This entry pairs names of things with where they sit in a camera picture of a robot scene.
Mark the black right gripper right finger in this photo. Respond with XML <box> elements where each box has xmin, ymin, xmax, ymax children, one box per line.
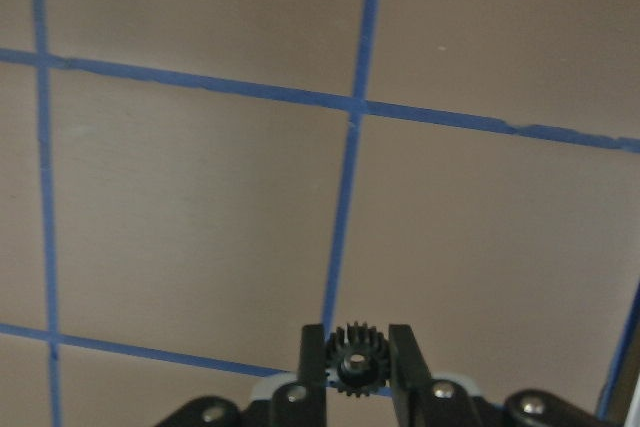
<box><xmin>388</xmin><ymin>324</ymin><xmax>480</xmax><ymax>427</ymax></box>

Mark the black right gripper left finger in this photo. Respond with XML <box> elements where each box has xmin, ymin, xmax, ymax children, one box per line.
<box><xmin>269</xmin><ymin>324</ymin><xmax>327</xmax><ymax>427</ymax></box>

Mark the small black bearing gear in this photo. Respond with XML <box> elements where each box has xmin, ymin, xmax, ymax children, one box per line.
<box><xmin>325</xmin><ymin>322</ymin><xmax>391</xmax><ymax>398</ymax></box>

